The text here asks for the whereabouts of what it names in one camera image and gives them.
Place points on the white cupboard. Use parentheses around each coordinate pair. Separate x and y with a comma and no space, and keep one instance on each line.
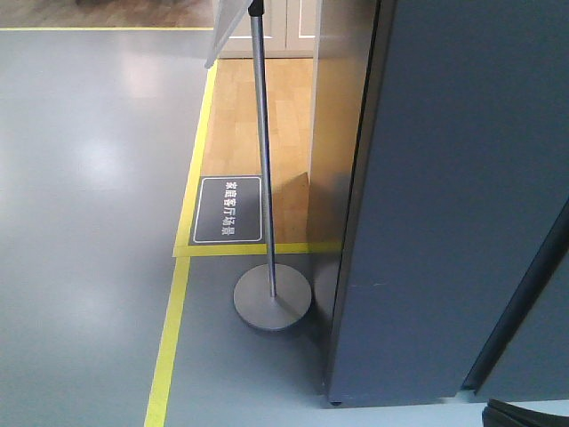
(289,27)

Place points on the yellow floor tape line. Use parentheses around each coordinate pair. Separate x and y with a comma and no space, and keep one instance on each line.
(211,368)

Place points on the grey sign stand pole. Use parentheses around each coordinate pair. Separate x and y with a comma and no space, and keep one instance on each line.
(271,297)

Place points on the fridge door white inside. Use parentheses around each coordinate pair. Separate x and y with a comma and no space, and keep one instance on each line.
(463,178)

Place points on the dark floor label sign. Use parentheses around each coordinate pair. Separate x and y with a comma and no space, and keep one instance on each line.
(228,211)

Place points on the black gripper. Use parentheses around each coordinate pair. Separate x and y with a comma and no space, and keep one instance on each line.
(498,413)

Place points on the open grey fridge body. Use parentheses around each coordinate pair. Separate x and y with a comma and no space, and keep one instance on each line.
(526,356)

